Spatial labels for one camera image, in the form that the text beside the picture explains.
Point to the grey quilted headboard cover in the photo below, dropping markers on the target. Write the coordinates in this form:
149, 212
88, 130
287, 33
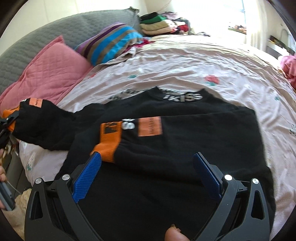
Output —
74, 29

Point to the pink crumpled blanket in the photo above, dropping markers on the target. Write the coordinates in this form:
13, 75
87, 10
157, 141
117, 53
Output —
288, 65

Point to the striped blue purple pillow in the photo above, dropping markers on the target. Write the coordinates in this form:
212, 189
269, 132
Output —
109, 43

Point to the white desk with items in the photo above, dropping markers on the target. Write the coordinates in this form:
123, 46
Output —
276, 48

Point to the black sweater with orange cuffs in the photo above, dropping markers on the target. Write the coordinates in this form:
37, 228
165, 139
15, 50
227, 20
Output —
147, 179

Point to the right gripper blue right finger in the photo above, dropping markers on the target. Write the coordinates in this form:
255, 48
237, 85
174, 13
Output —
210, 176

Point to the white window curtain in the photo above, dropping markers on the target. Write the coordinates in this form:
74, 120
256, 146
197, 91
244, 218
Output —
256, 23

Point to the stack of folded clothes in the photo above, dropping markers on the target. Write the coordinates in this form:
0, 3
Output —
167, 23

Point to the pink strawberry print bedsheet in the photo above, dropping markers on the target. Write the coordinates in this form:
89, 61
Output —
243, 76

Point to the pink quilted pillow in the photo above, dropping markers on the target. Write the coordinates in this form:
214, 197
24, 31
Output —
51, 75

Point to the person's left hand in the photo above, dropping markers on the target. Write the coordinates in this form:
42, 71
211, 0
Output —
3, 177

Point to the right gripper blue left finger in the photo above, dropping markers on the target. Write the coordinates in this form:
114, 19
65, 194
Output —
84, 175

